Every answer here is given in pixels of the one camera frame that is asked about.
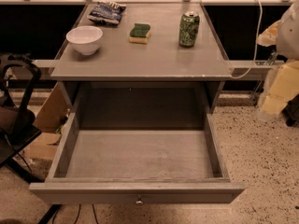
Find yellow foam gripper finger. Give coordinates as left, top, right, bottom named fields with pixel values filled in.
left=257, top=61, right=299, bottom=121

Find green soda can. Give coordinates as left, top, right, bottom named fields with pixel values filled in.
left=178, top=11, right=200, bottom=47

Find green and yellow sponge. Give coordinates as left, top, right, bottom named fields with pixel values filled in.
left=129, top=23, right=150, bottom=44

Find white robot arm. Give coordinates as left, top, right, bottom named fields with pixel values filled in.
left=257, top=0, right=299, bottom=119

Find grey cabinet with top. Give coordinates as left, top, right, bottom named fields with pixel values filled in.
left=51, top=3, right=230, bottom=128

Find round metal drawer knob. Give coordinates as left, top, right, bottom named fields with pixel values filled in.
left=135, top=195, right=144, bottom=206

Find open grey top drawer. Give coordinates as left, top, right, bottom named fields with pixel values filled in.
left=30, top=112, right=244, bottom=204

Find blue chip bag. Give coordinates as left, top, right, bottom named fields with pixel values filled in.
left=87, top=2, right=126, bottom=25

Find white ceramic bowl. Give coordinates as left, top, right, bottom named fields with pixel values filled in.
left=66, top=25, right=103, bottom=55

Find cardboard box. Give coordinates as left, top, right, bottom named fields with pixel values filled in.
left=24, top=84, right=69, bottom=160

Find black chair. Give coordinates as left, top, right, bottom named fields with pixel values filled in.
left=0, top=53, right=64, bottom=224

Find white cable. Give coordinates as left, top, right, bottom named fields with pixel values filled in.
left=229, top=0, right=263, bottom=80

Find black floor cables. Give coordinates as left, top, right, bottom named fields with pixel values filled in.
left=50, top=203, right=100, bottom=224

